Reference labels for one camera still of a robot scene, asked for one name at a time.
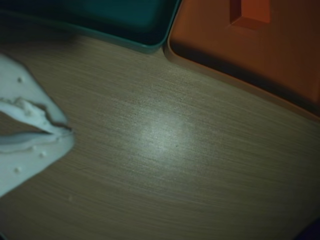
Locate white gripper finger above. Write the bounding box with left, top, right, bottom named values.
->
left=0, top=131, right=76, bottom=199
left=0, top=53, right=73, bottom=136

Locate orange-red cube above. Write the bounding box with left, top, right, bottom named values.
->
left=228, top=0, right=273, bottom=32

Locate teal plastic box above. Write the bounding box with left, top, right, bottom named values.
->
left=0, top=0, right=181, bottom=55

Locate orange plastic box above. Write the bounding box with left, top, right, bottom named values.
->
left=163, top=0, right=320, bottom=123

